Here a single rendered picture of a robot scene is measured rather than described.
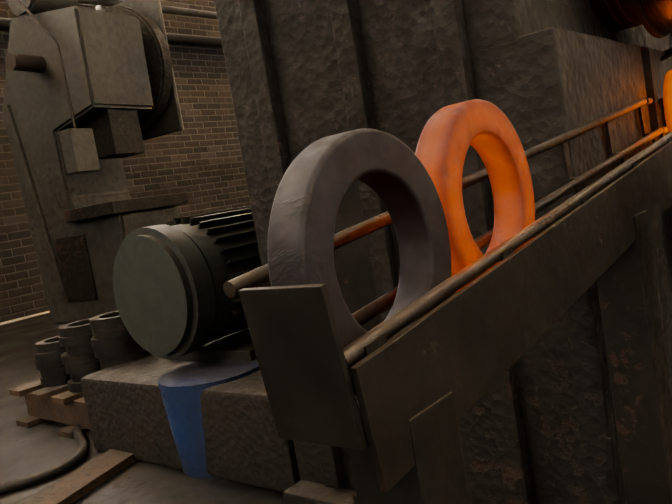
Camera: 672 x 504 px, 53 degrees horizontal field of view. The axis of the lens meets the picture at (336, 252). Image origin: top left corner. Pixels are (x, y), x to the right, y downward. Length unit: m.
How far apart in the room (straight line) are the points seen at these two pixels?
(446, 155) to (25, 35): 5.23
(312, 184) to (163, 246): 1.44
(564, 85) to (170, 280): 1.16
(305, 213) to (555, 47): 0.71
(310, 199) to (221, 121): 8.24
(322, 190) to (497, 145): 0.28
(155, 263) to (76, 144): 3.18
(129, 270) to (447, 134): 1.51
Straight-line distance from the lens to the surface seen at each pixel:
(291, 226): 0.42
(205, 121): 8.49
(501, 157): 0.68
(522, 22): 1.12
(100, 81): 5.23
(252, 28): 1.39
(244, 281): 0.47
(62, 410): 2.69
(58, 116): 5.42
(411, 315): 0.47
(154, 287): 1.91
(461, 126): 0.60
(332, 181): 0.44
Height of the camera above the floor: 0.69
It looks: 5 degrees down
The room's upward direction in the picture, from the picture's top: 10 degrees counter-clockwise
